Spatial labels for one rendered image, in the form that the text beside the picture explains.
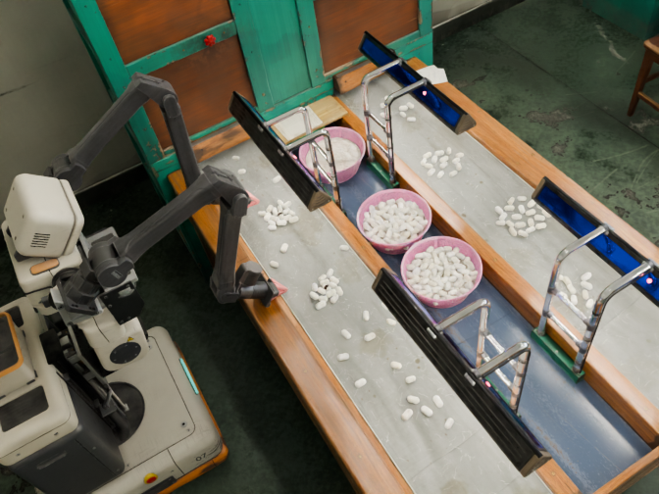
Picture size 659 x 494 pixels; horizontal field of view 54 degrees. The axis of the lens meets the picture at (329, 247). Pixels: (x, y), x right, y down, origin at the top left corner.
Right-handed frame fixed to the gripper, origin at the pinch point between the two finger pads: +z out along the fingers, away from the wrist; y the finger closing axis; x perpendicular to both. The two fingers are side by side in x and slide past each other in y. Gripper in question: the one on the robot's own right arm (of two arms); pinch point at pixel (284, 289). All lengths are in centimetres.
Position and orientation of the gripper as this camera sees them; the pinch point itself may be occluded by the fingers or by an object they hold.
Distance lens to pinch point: 216.3
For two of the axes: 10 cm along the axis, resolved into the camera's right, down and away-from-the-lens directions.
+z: 7.5, 0.5, 6.6
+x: -4.5, 7.7, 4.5
